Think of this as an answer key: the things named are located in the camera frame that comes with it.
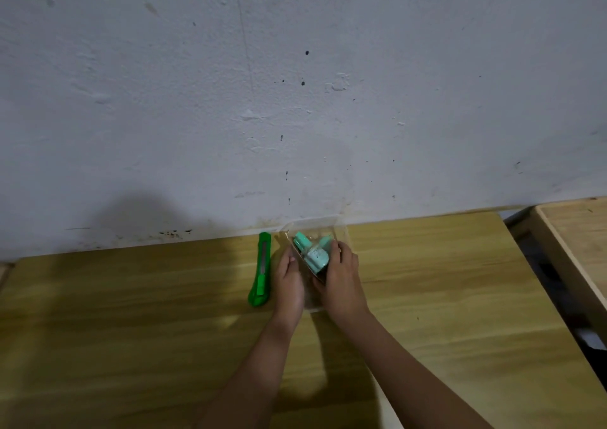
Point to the clear plastic blister package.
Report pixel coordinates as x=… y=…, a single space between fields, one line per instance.
x=310 y=248

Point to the person's right fingers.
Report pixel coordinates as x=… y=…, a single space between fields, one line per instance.
x=342 y=255

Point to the person's left fingers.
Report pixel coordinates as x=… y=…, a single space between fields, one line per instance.
x=288 y=258

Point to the person's right hand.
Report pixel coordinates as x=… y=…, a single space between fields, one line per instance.
x=342 y=285

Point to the green utility knife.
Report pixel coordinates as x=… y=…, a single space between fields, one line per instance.
x=261 y=272

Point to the person's right forearm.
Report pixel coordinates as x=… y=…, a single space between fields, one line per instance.
x=403 y=376

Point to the person's left forearm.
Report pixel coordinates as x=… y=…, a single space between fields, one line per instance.
x=246 y=376

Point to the mint green stapler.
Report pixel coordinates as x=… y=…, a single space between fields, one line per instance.
x=314 y=253

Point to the wooden table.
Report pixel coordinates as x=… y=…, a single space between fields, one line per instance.
x=569 y=248

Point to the person's left hand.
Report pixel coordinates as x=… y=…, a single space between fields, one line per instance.
x=290 y=287

